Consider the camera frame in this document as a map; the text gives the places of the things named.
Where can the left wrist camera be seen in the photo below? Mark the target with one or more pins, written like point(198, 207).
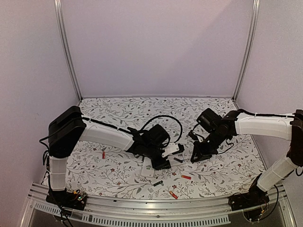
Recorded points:
point(173, 149)

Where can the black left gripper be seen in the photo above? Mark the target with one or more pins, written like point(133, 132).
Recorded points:
point(162, 165)

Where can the aluminium front rail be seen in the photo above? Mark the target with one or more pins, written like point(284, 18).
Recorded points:
point(204, 212)

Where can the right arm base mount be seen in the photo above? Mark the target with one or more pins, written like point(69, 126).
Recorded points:
point(253, 204)

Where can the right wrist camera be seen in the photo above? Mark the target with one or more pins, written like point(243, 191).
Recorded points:
point(196, 137)

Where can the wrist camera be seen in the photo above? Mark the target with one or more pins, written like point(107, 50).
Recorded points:
point(173, 149)
point(196, 137)

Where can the purple blue battery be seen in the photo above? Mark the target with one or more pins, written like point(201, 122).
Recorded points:
point(178, 160)

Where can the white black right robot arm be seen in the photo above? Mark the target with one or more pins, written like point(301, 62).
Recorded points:
point(241, 122)

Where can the left aluminium frame post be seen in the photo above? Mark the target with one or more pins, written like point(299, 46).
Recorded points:
point(66, 48)

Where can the right aluminium frame post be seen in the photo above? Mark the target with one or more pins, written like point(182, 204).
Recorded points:
point(248, 48)

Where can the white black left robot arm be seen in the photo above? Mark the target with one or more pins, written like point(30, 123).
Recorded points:
point(71, 127)

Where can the aluminium frame post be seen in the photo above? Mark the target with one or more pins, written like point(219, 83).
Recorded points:
point(66, 48)
point(248, 48)

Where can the floral patterned table mat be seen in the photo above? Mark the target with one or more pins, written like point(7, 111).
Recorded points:
point(119, 174)

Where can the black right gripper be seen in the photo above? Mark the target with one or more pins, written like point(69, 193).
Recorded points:
point(200, 151)

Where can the red orange battery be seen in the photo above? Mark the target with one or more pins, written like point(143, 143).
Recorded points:
point(186, 177)

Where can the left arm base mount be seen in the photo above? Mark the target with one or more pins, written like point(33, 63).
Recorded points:
point(65, 199)

